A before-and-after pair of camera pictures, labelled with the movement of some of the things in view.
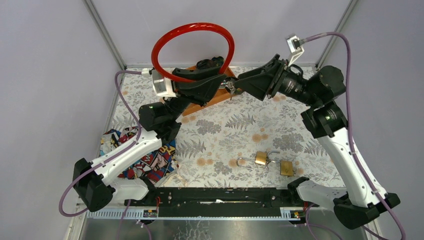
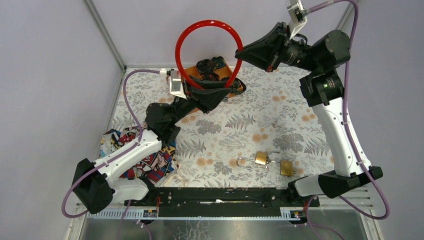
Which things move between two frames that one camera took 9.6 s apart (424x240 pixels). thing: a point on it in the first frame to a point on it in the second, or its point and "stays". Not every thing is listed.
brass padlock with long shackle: x=260 y=158 stays
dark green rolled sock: x=218 y=61 stays
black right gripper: x=257 y=86 to x=267 y=52
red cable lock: x=167 y=35 to x=188 y=30
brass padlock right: x=286 y=167 stays
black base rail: x=219 y=201 stays
